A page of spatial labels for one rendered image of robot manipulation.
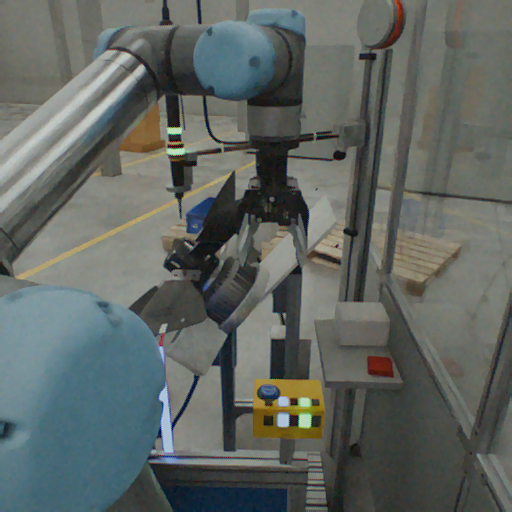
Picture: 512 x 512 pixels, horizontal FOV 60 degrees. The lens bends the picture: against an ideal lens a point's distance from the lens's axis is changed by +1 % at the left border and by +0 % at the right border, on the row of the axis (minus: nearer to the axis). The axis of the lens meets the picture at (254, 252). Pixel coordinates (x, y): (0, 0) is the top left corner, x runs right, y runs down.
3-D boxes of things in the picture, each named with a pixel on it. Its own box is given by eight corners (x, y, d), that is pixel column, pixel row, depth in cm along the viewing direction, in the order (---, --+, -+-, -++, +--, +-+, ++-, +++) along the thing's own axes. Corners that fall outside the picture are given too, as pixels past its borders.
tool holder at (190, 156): (191, 183, 125) (189, 148, 121) (202, 189, 119) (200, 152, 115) (161, 188, 120) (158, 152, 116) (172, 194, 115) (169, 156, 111)
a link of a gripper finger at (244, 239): (223, 273, 67) (245, 220, 63) (226, 256, 72) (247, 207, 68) (242, 280, 67) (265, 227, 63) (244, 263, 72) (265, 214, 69)
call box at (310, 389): (317, 412, 110) (320, 378, 105) (322, 445, 101) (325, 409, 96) (254, 410, 110) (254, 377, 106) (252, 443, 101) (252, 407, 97)
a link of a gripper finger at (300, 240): (301, 280, 67) (280, 228, 63) (299, 264, 72) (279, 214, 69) (321, 274, 66) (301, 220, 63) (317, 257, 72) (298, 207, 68)
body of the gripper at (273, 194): (245, 230, 62) (245, 143, 57) (248, 210, 70) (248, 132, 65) (300, 230, 61) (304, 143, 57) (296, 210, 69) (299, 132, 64)
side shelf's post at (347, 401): (339, 508, 189) (357, 349, 155) (340, 517, 186) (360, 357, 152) (330, 508, 190) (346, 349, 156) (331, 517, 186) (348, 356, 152)
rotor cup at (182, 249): (217, 253, 147) (186, 229, 144) (221, 261, 133) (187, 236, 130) (190, 286, 148) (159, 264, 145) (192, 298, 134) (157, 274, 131)
